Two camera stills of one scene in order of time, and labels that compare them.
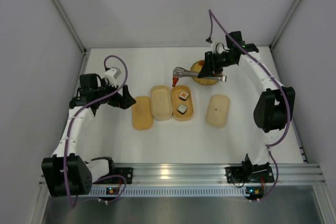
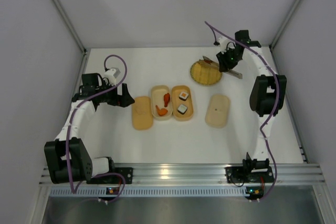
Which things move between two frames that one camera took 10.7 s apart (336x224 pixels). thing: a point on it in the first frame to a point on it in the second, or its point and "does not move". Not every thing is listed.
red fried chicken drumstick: (175, 81) to (166, 99)
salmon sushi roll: (183, 96) does not move
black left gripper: (119, 98) does not move
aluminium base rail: (214, 174) does not move
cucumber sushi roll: (181, 109) does not move
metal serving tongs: (180, 72) to (229, 71)
